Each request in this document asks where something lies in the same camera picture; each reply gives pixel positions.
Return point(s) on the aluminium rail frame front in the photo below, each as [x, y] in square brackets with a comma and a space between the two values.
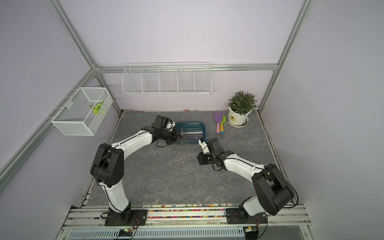
[183, 222]

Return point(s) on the green leaf toy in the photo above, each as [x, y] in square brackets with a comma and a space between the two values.
[98, 109]

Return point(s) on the white mesh side basket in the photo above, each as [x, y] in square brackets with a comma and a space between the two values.
[76, 118]

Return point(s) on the short clear straight ruler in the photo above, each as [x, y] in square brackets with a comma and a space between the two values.
[191, 126]

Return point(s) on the green circuit board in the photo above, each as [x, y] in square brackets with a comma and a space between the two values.
[126, 233]

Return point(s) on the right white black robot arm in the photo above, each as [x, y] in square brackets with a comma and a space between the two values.
[273, 191]

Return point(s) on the clear long straight ruler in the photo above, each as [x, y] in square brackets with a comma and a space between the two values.
[193, 131]

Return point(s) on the purple toy shovel pink handle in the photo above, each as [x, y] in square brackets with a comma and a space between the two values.
[218, 118]

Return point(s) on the long white wire wall basket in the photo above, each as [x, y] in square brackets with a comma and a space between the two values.
[176, 78]

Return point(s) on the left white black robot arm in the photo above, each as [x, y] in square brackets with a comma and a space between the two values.
[109, 163]

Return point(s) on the potted green plant white pot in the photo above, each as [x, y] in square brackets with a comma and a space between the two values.
[240, 106]

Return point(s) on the teal plastic storage box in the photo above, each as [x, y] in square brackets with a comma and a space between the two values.
[198, 137]

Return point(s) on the pink triangle ruler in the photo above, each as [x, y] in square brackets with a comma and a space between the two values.
[188, 138]

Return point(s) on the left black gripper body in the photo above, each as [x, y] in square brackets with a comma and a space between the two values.
[170, 136]

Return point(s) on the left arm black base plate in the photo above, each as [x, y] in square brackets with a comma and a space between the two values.
[131, 217]

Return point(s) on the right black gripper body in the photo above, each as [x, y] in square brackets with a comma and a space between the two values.
[207, 157]

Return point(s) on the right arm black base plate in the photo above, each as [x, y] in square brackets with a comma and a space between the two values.
[237, 216]

